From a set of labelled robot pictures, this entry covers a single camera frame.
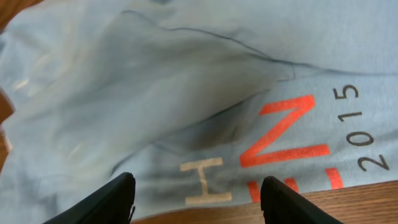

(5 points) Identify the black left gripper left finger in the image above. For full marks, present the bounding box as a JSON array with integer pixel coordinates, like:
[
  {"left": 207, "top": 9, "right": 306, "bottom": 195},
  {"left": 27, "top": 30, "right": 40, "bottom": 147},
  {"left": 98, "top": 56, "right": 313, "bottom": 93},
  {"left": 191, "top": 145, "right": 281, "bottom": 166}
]
[{"left": 44, "top": 172, "right": 136, "bottom": 224}]

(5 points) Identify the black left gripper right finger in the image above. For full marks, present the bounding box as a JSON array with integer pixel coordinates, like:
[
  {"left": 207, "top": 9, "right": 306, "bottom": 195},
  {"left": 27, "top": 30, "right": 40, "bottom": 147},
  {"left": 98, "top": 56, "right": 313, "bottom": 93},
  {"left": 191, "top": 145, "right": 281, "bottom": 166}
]
[{"left": 261, "top": 176, "right": 341, "bottom": 224}]

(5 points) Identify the light blue printed t-shirt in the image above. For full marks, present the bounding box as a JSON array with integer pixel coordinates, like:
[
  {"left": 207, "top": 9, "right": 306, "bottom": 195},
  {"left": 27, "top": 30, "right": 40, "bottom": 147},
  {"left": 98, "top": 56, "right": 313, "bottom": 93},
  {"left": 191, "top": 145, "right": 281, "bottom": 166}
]
[{"left": 1, "top": 0, "right": 397, "bottom": 223}]

